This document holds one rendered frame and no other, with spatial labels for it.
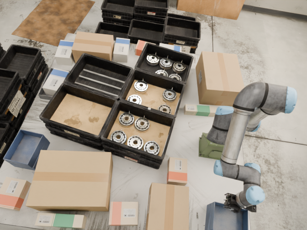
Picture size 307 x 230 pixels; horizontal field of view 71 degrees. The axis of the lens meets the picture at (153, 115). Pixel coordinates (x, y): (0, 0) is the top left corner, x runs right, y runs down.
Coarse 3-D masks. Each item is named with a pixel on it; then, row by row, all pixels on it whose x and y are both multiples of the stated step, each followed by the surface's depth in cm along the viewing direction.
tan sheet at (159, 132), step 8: (120, 112) 150; (112, 128) 143; (120, 128) 144; (128, 128) 145; (152, 128) 146; (160, 128) 147; (168, 128) 148; (128, 136) 142; (144, 136) 143; (152, 136) 143; (160, 136) 144; (144, 144) 140; (160, 144) 141; (160, 152) 138
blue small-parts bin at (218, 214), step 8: (216, 208) 130; (224, 208) 130; (216, 216) 128; (224, 216) 128; (232, 216) 129; (240, 216) 129; (248, 216) 123; (216, 224) 126; (224, 224) 126; (232, 224) 126; (240, 224) 127; (248, 224) 121
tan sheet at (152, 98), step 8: (136, 80) 166; (152, 88) 164; (160, 88) 164; (128, 96) 158; (144, 96) 159; (152, 96) 160; (160, 96) 161; (176, 96) 162; (144, 104) 156; (152, 104) 156; (160, 104) 157; (168, 104) 158; (176, 104) 159
